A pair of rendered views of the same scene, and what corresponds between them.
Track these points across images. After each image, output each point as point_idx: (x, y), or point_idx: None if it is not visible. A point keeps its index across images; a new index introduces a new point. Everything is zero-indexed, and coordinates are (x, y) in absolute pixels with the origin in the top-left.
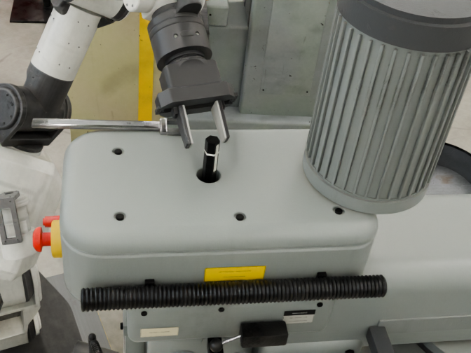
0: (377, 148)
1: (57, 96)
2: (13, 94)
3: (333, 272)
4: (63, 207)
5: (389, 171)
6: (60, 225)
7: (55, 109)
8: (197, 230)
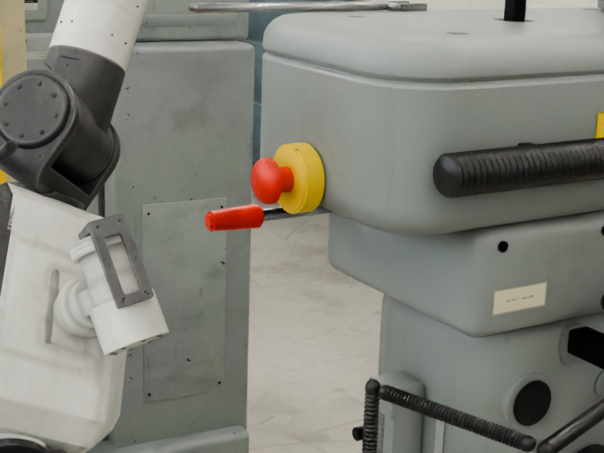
0: None
1: (110, 94)
2: (53, 80)
3: None
4: (356, 41)
5: None
6: (370, 57)
7: (104, 124)
8: (580, 36)
